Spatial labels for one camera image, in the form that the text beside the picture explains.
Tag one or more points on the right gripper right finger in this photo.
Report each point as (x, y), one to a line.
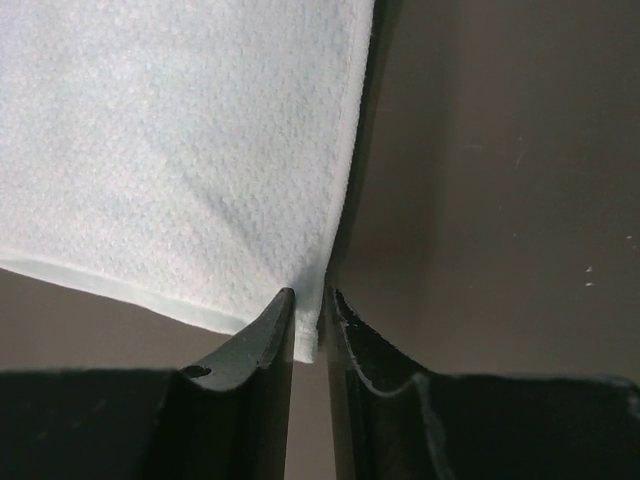
(393, 418)

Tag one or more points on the white mint towel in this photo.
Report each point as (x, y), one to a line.
(189, 157)

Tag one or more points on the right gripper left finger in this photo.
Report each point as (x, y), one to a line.
(224, 416)

